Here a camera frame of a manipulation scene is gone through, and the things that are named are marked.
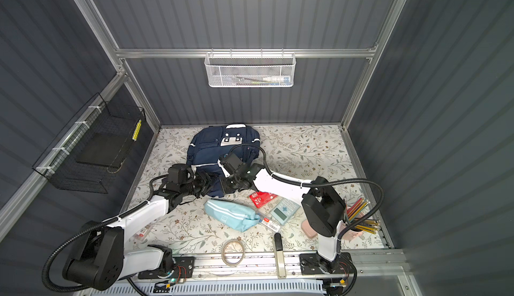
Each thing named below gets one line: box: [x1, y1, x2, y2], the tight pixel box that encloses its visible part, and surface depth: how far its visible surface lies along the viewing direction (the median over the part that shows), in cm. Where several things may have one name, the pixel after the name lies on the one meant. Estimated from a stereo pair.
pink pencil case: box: [301, 219, 318, 238], surface depth 81 cm
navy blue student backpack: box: [186, 123, 261, 197], surface depth 102 cm
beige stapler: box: [274, 232, 287, 279], surface depth 75 cm
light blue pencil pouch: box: [204, 198, 261, 232], surface depth 84 cm
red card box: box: [249, 190, 278, 209], surface depth 93 cm
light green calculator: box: [270, 197, 301, 226], surface depth 88 cm
